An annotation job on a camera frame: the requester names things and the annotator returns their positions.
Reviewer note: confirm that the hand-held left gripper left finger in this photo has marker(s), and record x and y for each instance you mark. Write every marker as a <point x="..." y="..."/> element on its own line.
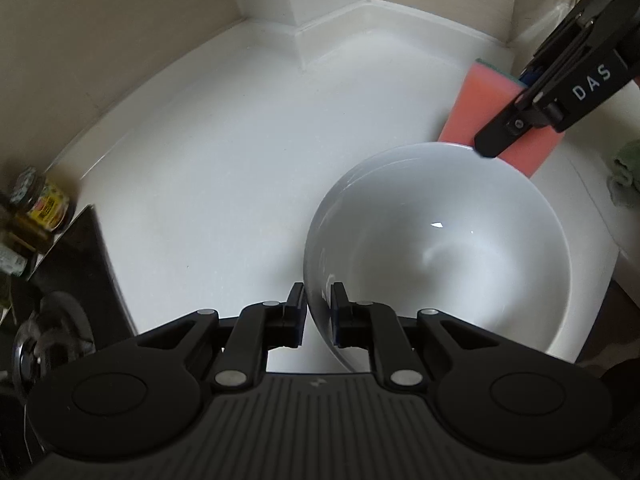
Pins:
<point x="295" y="317"/>

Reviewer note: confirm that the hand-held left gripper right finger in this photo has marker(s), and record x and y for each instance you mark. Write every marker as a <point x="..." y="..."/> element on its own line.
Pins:
<point x="341" y="317"/>

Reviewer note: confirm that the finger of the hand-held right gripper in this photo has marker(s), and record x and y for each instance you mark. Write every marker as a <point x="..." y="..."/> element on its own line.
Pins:
<point x="560" y="30"/>
<point x="505" y="130"/>

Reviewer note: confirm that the pink and green sponge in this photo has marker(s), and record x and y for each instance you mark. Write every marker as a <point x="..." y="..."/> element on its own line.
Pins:
<point x="475" y="105"/>

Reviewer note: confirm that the white ceramic bowl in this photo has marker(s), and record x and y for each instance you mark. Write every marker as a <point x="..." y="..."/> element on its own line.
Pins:
<point x="450" y="250"/>

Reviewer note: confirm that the green cloth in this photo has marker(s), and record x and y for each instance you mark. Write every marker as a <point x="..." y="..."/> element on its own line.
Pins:
<point x="625" y="172"/>

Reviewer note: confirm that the white pipe column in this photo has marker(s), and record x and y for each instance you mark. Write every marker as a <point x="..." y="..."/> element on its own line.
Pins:
<point x="330" y="5"/>

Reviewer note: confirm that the black glass gas cooktop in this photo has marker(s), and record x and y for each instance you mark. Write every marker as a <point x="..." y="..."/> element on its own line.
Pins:
<point x="85" y="270"/>

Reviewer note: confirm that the gas burner with black grate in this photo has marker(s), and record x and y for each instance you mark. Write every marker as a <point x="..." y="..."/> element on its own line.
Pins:
<point x="50" y="340"/>

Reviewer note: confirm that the glass jar with yellow label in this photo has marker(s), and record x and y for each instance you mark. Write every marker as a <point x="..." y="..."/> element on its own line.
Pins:
<point x="47" y="205"/>

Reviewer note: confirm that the oil bottle with black cap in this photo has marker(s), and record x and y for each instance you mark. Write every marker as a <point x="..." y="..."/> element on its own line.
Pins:
<point x="30" y="235"/>

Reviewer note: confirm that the clear bottle with yellow cap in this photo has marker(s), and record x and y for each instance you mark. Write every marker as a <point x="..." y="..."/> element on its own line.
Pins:
<point x="11" y="260"/>

